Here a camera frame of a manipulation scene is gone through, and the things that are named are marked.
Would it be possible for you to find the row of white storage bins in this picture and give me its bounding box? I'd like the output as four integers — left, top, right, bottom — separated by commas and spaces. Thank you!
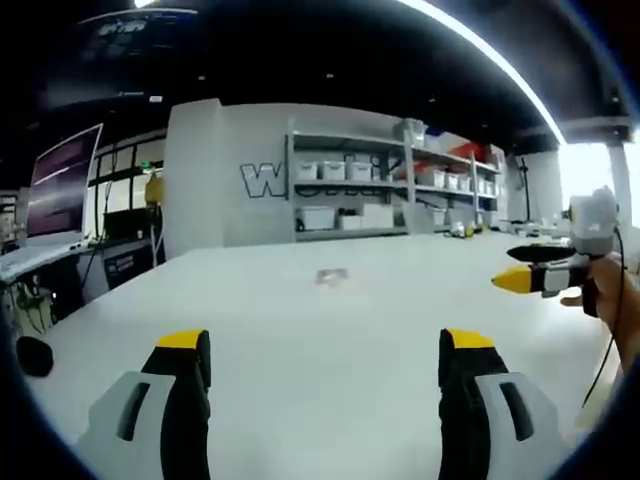
294, 158, 501, 197

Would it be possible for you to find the white side desk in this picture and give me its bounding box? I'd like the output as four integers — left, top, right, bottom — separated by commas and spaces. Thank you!
0, 234, 106, 281

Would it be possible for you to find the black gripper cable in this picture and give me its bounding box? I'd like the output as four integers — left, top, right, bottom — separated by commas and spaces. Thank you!
579, 204, 629, 409

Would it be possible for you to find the grey metal shelving unit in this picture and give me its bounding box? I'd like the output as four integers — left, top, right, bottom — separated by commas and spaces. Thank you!
284, 119, 506, 243

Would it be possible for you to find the yellow hanging object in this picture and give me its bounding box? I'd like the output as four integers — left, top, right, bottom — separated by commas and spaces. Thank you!
144, 172, 165, 206

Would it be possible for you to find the black round object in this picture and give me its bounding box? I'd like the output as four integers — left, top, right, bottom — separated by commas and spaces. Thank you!
15, 335, 55, 378

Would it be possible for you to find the large monitor screen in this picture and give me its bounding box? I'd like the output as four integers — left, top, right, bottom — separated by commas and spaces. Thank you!
24, 123, 105, 240

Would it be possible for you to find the long ceiling light strip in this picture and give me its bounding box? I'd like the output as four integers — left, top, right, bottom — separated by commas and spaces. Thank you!
394, 0, 566, 146

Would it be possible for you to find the black floor stand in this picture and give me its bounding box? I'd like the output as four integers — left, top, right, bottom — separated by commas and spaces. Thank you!
517, 155, 532, 224

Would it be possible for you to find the clear resealable bag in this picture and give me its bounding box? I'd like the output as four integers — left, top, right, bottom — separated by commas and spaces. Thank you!
305, 266, 365, 293

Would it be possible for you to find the person's right hand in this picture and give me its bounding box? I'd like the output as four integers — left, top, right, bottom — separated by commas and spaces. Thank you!
559, 252, 640, 351

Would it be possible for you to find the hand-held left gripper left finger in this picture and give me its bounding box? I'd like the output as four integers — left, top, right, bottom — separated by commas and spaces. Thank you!
75, 328, 213, 480

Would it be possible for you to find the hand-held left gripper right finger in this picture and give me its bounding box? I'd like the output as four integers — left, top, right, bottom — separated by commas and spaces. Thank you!
437, 327, 566, 480

